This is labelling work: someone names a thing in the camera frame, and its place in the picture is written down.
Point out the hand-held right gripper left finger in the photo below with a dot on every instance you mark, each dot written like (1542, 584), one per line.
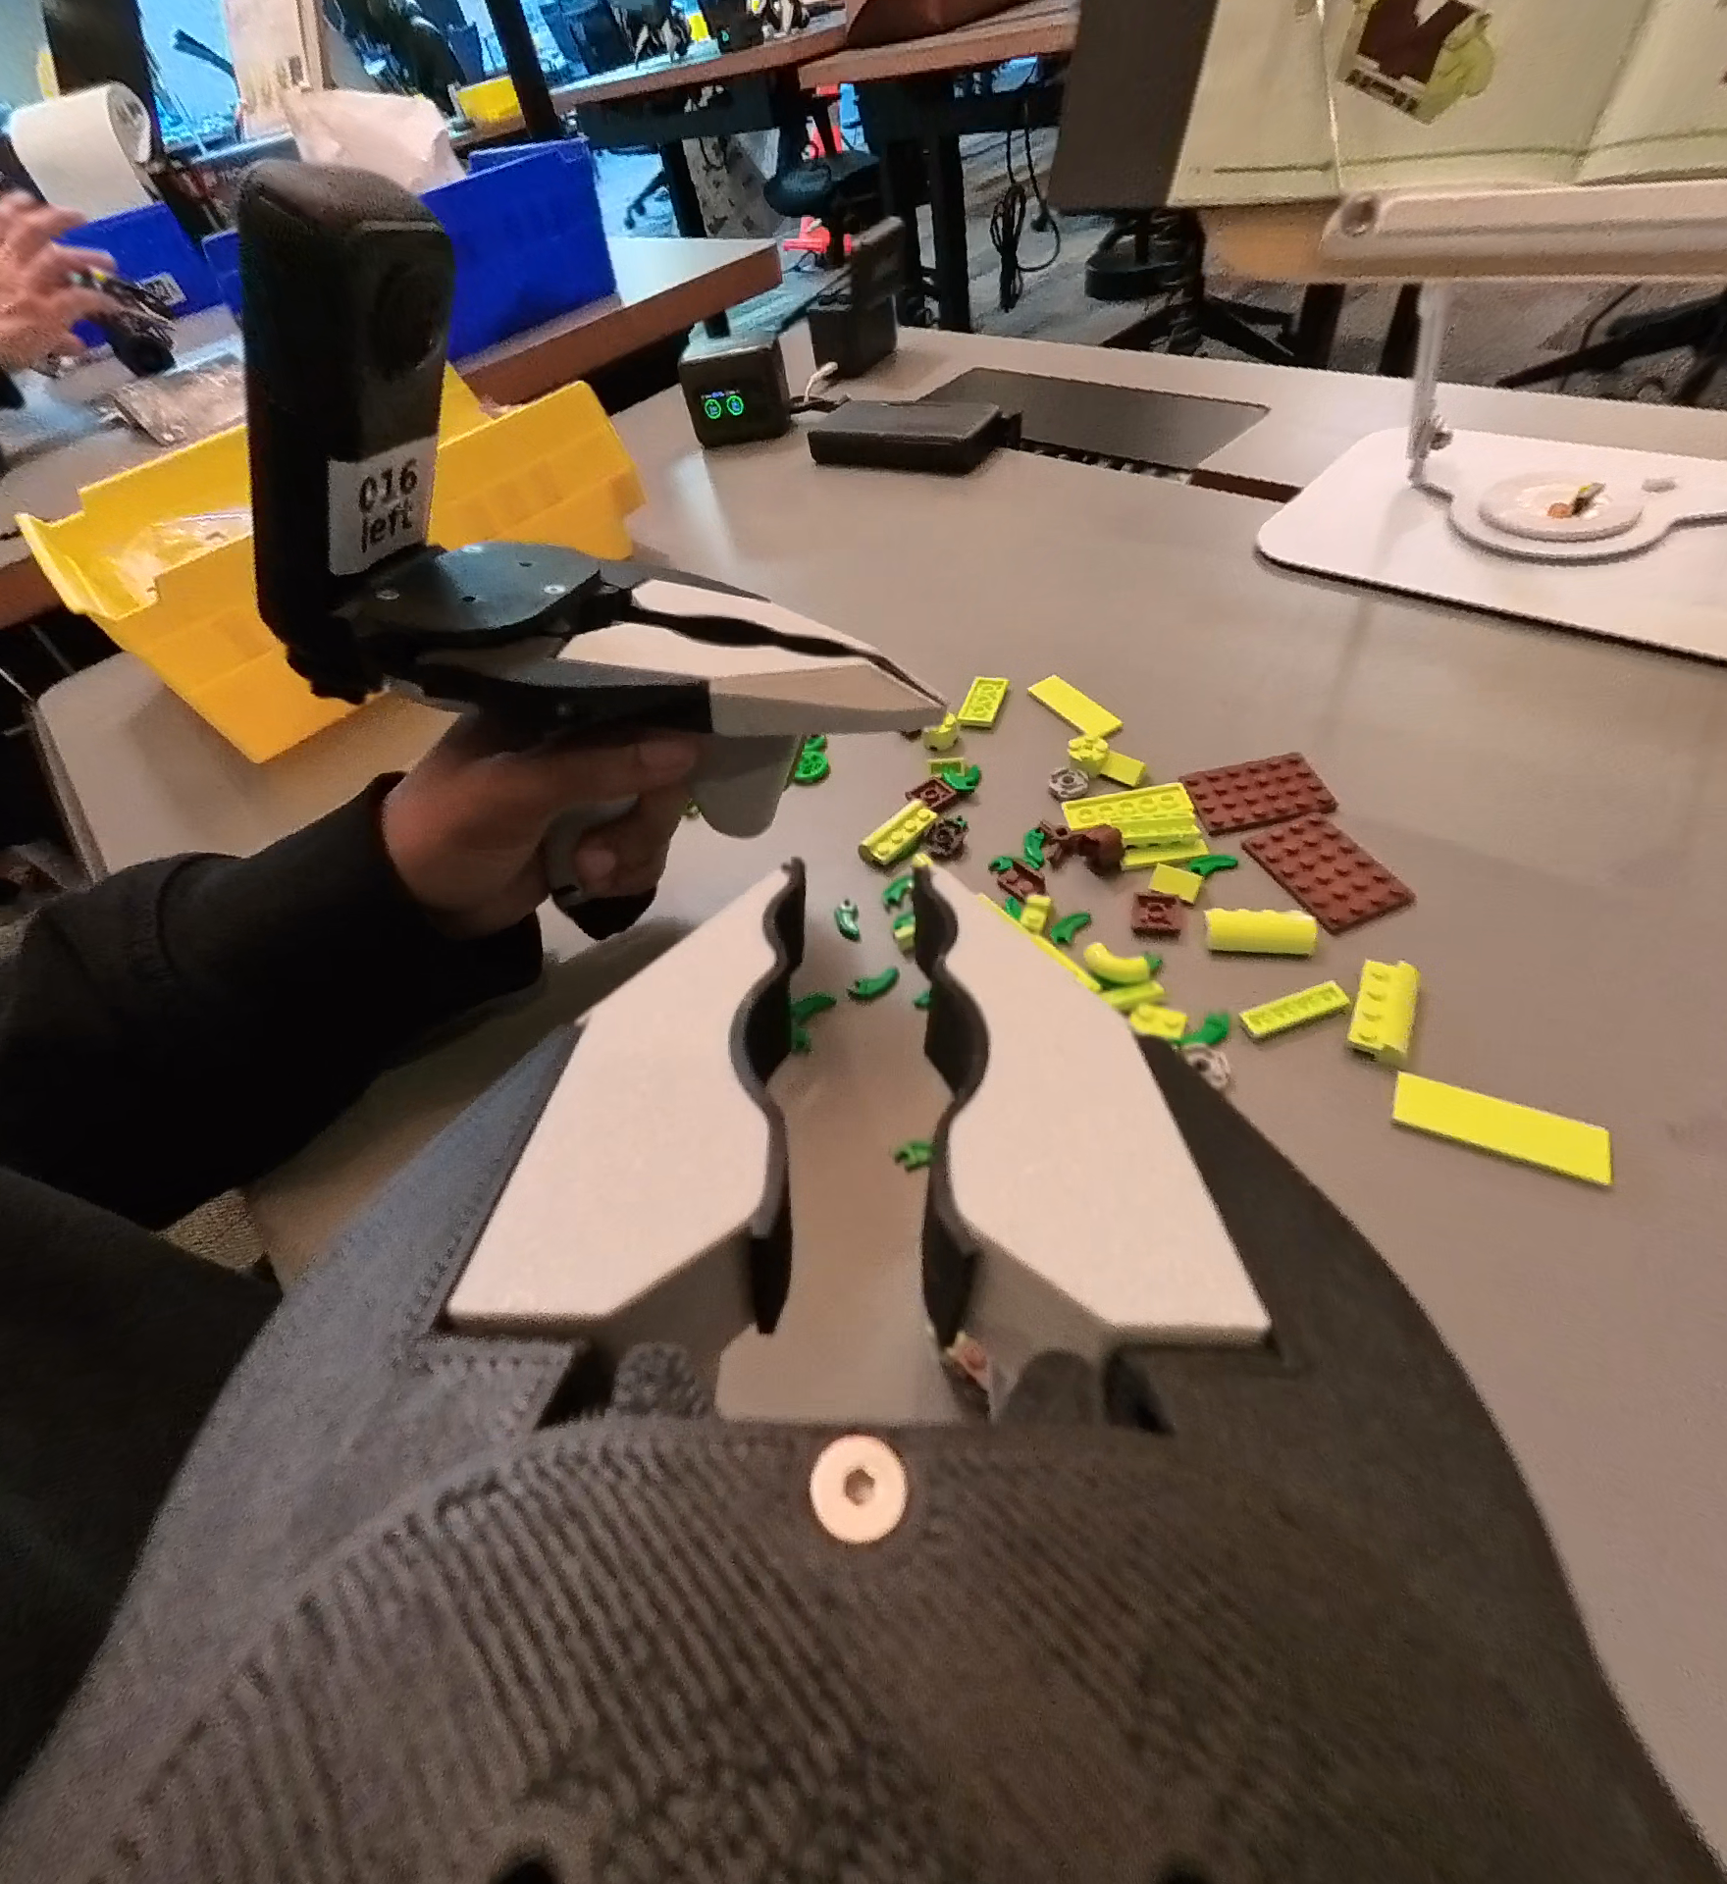
(629, 1176)

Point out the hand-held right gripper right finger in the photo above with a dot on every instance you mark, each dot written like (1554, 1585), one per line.
(1099, 1192)

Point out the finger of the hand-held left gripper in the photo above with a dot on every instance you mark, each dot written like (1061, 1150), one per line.
(724, 600)
(804, 692)

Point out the small lime green piece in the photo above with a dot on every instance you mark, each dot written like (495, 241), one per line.
(942, 730)

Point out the white book stand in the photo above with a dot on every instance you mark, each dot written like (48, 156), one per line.
(1614, 588)

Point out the instruction booklet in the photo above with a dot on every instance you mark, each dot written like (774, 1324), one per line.
(1540, 88)

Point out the person's left forearm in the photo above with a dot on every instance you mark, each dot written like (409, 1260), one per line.
(216, 1001)

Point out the person's left hand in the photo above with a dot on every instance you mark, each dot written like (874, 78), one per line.
(495, 823)

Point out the black charger green lights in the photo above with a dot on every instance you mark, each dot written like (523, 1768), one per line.
(730, 391)

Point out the yellow plastic bin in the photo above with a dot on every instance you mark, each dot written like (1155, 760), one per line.
(539, 485)

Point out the blue plastic bin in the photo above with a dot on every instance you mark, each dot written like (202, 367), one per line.
(525, 249)

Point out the flat black box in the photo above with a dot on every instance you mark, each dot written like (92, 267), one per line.
(908, 437)

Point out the scattered small brown pieces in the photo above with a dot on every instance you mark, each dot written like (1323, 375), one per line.
(1155, 915)

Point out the scattered green leaf pieces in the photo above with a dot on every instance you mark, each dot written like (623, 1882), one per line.
(874, 983)

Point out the wooden side desk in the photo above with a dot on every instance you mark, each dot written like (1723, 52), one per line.
(686, 279)

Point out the black upright box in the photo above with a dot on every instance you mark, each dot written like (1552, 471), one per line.
(864, 295)

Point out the white paper roll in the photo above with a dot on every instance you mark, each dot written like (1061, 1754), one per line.
(76, 148)

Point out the brown studded plate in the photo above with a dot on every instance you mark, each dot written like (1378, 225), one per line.
(1327, 875)
(1259, 796)

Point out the scattered lime green bricks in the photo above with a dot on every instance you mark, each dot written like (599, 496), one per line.
(1504, 1126)

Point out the background wooden desk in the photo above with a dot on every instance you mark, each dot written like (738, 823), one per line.
(952, 58)

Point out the small orange black piece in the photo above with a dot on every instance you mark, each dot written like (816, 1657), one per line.
(1584, 502)

